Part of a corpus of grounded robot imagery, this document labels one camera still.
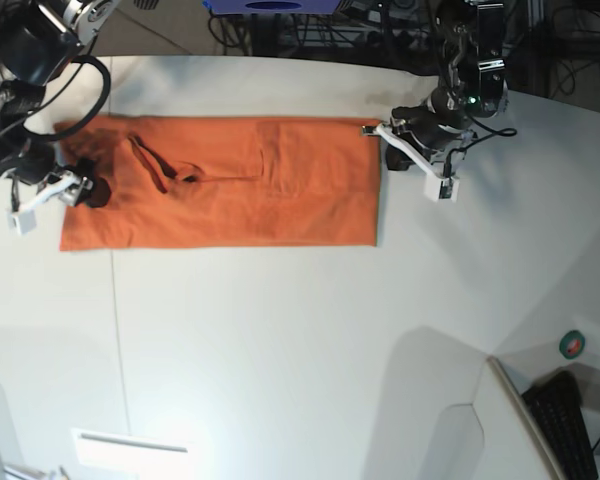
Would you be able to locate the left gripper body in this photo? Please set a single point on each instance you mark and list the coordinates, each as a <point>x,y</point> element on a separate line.
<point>431,134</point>

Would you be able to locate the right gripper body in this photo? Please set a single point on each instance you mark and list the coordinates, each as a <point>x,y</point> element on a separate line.
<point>37,179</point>

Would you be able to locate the orange t-shirt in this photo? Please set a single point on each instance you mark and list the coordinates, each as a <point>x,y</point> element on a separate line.
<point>193,182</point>

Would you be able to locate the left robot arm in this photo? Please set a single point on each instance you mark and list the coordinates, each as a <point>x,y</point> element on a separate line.
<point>468,40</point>

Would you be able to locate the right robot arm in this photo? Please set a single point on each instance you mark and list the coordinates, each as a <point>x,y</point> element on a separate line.
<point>38,41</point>

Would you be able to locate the blue box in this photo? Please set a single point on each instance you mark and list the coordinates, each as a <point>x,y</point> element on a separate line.
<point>223,7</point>

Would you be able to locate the green tape roll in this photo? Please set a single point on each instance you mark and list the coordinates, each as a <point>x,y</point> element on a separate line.
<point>572,344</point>

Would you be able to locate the black keyboard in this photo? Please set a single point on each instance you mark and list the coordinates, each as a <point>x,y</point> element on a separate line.
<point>555,406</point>

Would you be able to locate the white partition board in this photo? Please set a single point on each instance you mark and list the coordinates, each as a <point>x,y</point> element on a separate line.
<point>519,448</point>

